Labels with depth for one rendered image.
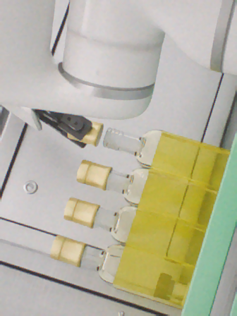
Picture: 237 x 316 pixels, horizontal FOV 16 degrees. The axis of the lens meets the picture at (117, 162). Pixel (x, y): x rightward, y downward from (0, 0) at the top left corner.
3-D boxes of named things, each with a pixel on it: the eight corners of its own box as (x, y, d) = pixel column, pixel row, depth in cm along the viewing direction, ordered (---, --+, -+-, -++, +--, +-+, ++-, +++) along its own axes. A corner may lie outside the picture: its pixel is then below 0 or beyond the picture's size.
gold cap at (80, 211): (100, 210, 125) (71, 201, 126) (100, 201, 122) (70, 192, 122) (92, 232, 124) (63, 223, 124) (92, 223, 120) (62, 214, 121)
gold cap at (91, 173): (113, 171, 126) (84, 161, 127) (112, 164, 123) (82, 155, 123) (105, 193, 125) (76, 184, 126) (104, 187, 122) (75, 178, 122)
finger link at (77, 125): (42, 116, 125) (80, 142, 124) (39, 110, 122) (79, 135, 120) (55, 99, 125) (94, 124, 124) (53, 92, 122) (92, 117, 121)
